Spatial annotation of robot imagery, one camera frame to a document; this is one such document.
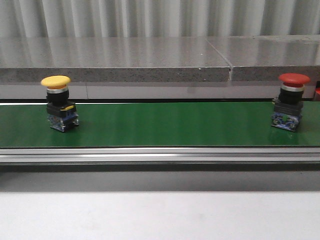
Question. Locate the yellow mushroom push button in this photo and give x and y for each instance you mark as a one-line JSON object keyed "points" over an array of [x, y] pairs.
{"points": [[62, 113]]}

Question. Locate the red mushroom push button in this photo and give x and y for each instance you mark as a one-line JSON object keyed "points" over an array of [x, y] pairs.
{"points": [[288, 106]]}

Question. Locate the green conveyor belt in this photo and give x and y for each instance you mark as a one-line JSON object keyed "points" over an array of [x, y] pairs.
{"points": [[178, 124]]}

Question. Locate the grey stone slab right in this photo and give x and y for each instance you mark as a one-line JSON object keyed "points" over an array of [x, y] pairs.
{"points": [[264, 58]]}

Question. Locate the grey stone slab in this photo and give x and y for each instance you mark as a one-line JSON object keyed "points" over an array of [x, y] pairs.
{"points": [[264, 58], [111, 59]]}

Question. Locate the grey stone slab left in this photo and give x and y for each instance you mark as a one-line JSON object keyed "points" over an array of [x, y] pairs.
{"points": [[111, 59]]}

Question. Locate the orange red object at edge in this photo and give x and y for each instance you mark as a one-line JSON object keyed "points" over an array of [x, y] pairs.
{"points": [[316, 96]]}

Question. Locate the white corrugated curtain backdrop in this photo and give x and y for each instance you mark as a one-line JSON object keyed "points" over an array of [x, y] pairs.
{"points": [[158, 18]]}

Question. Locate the silver aluminium conveyor rail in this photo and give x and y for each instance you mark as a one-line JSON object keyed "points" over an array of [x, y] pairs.
{"points": [[159, 155]]}

